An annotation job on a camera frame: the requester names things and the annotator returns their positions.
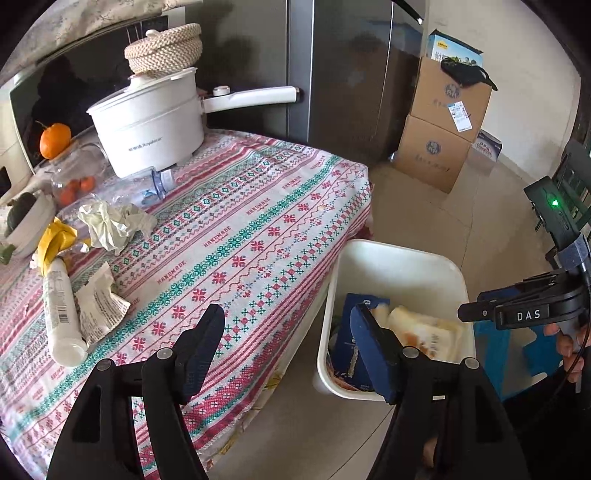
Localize white labelled plastic bottle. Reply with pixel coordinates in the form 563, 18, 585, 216
43, 257, 87, 367

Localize blue cookie box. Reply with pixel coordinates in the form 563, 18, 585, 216
329, 293, 391, 391

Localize white plastic wrapper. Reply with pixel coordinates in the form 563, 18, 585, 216
75, 262, 130, 349

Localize yellow wrapper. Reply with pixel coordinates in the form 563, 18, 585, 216
30, 217, 91, 277

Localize white paper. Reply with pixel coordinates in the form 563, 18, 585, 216
78, 200, 157, 255

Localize cream paper carton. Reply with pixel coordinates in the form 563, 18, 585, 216
370, 303, 463, 362

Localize clear plastic water bottle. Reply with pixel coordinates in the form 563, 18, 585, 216
95, 168, 176, 209

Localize white trash bin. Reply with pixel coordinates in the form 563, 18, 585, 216
314, 240, 469, 402

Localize person's right hand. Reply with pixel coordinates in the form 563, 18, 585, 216
544, 323, 585, 383

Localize blue plastic stool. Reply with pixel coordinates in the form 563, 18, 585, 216
474, 322, 562, 400

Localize floral under tablecloth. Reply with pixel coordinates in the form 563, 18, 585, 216
194, 367, 286, 472

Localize small blue white box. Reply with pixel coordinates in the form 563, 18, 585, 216
469, 130, 503, 166

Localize lower cardboard box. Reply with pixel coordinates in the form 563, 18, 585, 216
393, 115, 472, 193

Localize cardboard box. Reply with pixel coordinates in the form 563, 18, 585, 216
393, 115, 472, 193
410, 57, 492, 142

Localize upper cardboard box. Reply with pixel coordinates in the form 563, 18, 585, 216
410, 57, 492, 142

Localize black bag on box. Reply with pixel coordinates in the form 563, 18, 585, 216
441, 57, 498, 91

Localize dark green squash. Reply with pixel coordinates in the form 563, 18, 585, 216
7, 192, 37, 233

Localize grey refrigerator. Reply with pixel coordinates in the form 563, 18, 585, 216
185, 0, 428, 165

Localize patterned striped tablecloth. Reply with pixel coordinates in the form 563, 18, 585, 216
1, 131, 372, 479

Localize glass jar with tomatoes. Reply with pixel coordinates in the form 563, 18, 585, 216
48, 142, 110, 208

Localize white air fryer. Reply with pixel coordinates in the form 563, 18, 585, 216
1, 81, 32, 205

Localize large orange fruit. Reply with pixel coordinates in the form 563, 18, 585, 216
36, 120, 72, 160

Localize white electric cooking pot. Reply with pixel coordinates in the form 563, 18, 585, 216
87, 67, 300, 179

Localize black microwave oven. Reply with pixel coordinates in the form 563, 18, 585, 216
9, 7, 185, 168

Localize woven rattan lidded basket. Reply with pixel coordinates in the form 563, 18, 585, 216
124, 23, 204, 76

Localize floral cloth microwave cover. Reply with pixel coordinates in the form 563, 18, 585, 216
1, 0, 195, 85

